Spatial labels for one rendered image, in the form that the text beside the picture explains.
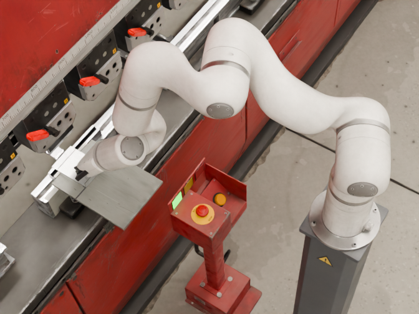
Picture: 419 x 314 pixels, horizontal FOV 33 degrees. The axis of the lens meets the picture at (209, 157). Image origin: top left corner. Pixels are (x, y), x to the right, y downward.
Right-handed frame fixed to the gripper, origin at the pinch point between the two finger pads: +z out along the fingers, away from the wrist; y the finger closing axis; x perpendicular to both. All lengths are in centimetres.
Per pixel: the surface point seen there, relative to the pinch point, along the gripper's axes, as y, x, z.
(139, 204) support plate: 0.4, 17.5, -6.5
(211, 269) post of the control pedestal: -18, 68, 41
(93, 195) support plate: 5.0, 7.9, 1.5
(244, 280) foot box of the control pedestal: -27, 87, 51
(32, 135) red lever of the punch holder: 10.8, -17.6, -18.0
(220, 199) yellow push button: -25.1, 41.7, 8.8
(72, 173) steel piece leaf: 3.0, 0.3, 7.6
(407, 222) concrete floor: -91, 125, 34
